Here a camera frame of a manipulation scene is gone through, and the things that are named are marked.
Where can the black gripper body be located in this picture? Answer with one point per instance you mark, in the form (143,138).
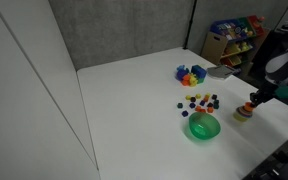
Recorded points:
(266,91)

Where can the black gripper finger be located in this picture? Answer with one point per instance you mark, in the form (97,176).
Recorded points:
(256,98)

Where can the small orange bowl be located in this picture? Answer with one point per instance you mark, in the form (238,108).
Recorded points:
(249,106)

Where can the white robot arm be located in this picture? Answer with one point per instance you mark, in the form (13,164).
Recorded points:
(276,74)

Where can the stack of colourful small bowls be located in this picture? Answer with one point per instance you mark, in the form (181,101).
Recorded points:
(241,114)

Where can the large green plastic bowl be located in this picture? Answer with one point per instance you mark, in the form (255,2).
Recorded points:
(204,126)

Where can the dark teal small cube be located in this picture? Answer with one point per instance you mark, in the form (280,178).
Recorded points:
(216,104)

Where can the grey flat box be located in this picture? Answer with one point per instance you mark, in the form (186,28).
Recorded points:
(221,72)

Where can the orange small cube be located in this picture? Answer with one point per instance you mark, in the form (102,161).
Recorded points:
(210,109)

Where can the wooden toy bin shelf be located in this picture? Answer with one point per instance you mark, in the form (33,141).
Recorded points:
(234,42)

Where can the pile of colourful interlocking blocks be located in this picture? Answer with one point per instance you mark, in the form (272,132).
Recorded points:
(190,76)

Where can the yellow small cube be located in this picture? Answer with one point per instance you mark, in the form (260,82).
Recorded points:
(187,97)

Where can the blue small cube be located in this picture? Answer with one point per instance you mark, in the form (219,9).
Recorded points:
(184,113)

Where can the dark green small cube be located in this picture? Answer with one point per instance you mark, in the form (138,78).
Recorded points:
(179,105)

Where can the black vertical pole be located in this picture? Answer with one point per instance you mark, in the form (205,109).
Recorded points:
(185,45)

